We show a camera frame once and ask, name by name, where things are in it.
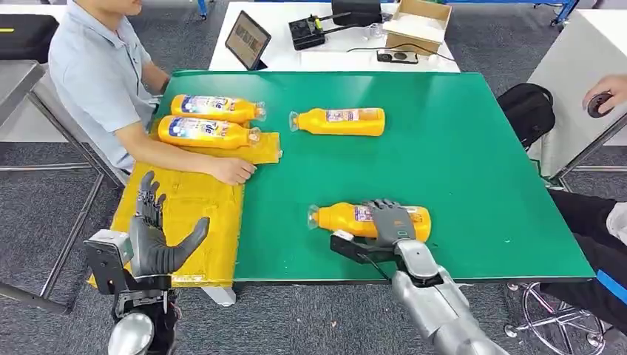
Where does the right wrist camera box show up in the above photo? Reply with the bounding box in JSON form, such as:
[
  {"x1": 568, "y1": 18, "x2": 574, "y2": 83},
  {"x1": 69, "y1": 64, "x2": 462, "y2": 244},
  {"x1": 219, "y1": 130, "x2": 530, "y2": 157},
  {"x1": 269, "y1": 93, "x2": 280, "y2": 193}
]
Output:
[{"x1": 329, "y1": 230, "x2": 400, "y2": 266}]

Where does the person's hand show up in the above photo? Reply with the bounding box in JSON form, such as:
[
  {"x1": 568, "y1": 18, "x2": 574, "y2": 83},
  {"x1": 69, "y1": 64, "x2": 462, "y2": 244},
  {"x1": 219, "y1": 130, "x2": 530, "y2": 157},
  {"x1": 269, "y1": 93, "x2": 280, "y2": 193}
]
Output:
[{"x1": 581, "y1": 73, "x2": 627, "y2": 116}]

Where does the black round object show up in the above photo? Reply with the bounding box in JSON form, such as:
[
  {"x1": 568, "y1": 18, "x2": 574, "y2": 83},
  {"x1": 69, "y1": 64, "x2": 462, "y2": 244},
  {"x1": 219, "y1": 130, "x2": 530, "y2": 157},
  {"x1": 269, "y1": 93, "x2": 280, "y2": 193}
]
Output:
[{"x1": 586, "y1": 91, "x2": 614, "y2": 119}]

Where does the green mat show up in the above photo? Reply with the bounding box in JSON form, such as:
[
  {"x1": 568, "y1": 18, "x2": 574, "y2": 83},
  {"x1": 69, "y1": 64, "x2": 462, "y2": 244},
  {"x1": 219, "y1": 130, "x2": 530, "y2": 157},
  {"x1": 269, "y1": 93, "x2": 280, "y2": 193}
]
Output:
[{"x1": 155, "y1": 70, "x2": 596, "y2": 284}]

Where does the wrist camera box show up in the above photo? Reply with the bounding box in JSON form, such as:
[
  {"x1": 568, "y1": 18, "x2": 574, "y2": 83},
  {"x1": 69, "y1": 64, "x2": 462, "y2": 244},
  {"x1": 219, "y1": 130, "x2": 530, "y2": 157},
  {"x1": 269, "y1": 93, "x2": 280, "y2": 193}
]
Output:
[
  {"x1": 329, "y1": 230, "x2": 400, "y2": 266},
  {"x1": 83, "y1": 229, "x2": 135, "y2": 296}
]

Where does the black power strip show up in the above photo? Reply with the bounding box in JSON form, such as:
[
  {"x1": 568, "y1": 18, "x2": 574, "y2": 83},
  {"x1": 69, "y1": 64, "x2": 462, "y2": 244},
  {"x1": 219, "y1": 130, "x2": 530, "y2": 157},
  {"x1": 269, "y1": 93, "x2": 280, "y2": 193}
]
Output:
[{"x1": 376, "y1": 49, "x2": 420, "y2": 64}]

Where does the orange drink bottle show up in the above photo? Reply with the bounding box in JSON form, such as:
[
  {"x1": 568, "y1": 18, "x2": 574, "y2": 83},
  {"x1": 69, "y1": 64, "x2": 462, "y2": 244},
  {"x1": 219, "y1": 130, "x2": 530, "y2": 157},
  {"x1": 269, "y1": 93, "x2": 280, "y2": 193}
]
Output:
[
  {"x1": 157, "y1": 115, "x2": 262, "y2": 150},
  {"x1": 307, "y1": 201, "x2": 433, "y2": 244},
  {"x1": 169, "y1": 94, "x2": 268, "y2": 124},
  {"x1": 288, "y1": 107, "x2": 387, "y2": 138}
]

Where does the cardboard box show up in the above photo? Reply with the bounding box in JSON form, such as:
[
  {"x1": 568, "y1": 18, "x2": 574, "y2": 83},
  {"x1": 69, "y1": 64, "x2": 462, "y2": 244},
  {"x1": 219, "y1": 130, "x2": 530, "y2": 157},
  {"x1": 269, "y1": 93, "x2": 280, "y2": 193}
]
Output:
[{"x1": 382, "y1": 0, "x2": 453, "y2": 55}]

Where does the yellow sheet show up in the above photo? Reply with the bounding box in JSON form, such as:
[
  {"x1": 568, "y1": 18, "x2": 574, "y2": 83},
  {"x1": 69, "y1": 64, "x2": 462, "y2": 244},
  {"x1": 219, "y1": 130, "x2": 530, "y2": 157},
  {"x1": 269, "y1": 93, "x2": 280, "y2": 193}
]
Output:
[{"x1": 88, "y1": 131, "x2": 282, "y2": 289}]

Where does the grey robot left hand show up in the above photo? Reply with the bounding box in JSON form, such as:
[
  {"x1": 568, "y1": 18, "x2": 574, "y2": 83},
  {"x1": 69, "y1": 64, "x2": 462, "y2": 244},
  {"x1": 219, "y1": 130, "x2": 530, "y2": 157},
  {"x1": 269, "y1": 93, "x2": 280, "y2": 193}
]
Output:
[{"x1": 129, "y1": 170, "x2": 211, "y2": 280}]

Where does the black box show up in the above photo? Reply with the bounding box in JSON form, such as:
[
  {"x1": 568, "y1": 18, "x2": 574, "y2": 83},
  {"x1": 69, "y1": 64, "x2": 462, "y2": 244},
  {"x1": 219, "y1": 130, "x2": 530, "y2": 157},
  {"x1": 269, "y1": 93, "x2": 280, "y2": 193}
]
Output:
[{"x1": 331, "y1": 0, "x2": 384, "y2": 27}]

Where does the white table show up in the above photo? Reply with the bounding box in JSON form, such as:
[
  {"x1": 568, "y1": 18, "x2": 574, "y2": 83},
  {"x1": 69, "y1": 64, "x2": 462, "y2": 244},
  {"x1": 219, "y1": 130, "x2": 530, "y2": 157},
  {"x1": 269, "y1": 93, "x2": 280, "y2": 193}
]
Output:
[{"x1": 209, "y1": 1, "x2": 461, "y2": 73}]

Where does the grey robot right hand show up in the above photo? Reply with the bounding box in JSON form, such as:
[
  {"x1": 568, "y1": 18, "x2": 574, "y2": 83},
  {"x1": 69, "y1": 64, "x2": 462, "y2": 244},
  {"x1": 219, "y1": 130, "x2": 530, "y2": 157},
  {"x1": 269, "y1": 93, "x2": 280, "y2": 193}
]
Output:
[{"x1": 362, "y1": 198, "x2": 418, "y2": 249}]

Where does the white table leg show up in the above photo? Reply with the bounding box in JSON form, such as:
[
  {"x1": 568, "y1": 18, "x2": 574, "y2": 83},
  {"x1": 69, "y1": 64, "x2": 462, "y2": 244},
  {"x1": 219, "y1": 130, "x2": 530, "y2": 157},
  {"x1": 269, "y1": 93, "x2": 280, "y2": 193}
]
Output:
[{"x1": 201, "y1": 286, "x2": 237, "y2": 308}]

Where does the black backpack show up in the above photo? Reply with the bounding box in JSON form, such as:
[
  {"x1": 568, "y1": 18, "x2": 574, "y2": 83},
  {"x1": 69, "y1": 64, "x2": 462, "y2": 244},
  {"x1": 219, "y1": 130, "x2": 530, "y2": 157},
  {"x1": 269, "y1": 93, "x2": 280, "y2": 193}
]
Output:
[{"x1": 497, "y1": 83, "x2": 557, "y2": 150}]

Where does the black bag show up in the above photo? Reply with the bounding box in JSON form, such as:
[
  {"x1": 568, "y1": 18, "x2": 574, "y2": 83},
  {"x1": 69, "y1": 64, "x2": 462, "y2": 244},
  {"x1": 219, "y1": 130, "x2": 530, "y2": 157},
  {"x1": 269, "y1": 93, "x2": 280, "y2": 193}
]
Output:
[{"x1": 0, "y1": 13, "x2": 60, "y2": 64}]

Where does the black device with antennas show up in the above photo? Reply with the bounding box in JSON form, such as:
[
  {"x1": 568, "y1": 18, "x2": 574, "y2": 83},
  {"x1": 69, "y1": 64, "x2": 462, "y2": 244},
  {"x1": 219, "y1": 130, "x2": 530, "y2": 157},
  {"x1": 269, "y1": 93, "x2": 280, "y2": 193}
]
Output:
[{"x1": 288, "y1": 12, "x2": 353, "y2": 52}]

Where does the white cabinet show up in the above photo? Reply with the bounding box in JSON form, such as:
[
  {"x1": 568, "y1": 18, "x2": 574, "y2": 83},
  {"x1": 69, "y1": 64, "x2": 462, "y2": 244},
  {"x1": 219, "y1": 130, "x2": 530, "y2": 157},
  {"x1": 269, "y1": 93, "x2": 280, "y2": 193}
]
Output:
[{"x1": 528, "y1": 8, "x2": 627, "y2": 180}]

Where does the black cable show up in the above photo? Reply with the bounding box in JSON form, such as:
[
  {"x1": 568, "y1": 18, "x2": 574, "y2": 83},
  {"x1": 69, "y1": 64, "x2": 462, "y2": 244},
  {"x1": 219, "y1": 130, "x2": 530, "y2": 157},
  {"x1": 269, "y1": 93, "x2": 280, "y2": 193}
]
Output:
[{"x1": 346, "y1": 43, "x2": 456, "y2": 62}]

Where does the person's right hand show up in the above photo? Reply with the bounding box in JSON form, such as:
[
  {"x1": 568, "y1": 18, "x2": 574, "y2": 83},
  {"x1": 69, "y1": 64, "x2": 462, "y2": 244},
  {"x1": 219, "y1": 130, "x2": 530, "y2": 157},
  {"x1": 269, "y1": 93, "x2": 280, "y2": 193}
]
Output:
[{"x1": 208, "y1": 156, "x2": 257, "y2": 186}]

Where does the chrome chair base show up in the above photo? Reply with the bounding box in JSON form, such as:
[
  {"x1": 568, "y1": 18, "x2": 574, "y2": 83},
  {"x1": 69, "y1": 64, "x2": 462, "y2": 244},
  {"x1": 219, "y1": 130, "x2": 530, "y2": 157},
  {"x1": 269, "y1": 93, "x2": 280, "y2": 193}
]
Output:
[{"x1": 504, "y1": 281, "x2": 609, "y2": 355}]

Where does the black tablet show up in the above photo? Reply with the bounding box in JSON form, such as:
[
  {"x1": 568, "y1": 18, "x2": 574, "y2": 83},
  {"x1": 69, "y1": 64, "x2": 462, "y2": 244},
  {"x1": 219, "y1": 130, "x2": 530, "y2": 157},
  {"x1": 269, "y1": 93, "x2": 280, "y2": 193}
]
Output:
[{"x1": 224, "y1": 10, "x2": 272, "y2": 72}]

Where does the grey metal bench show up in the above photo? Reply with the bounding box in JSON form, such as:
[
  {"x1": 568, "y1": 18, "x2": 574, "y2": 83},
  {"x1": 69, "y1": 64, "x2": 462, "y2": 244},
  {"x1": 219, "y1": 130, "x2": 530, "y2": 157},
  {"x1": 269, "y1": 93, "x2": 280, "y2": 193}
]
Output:
[{"x1": 0, "y1": 59, "x2": 126, "y2": 314}]

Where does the person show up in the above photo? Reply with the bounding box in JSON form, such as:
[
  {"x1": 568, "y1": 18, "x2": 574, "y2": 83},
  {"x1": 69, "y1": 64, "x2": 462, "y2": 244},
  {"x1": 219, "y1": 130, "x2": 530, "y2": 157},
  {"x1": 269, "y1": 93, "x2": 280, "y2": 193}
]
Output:
[
  {"x1": 538, "y1": 188, "x2": 627, "y2": 337},
  {"x1": 47, "y1": 0, "x2": 257, "y2": 186}
]

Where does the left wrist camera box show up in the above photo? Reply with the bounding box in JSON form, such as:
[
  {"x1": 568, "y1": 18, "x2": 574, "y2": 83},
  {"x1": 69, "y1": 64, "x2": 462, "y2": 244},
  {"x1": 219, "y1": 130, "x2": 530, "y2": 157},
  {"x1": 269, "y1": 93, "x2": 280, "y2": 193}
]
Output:
[{"x1": 83, "y1": 229, "x2": 135, "y2": 296}]

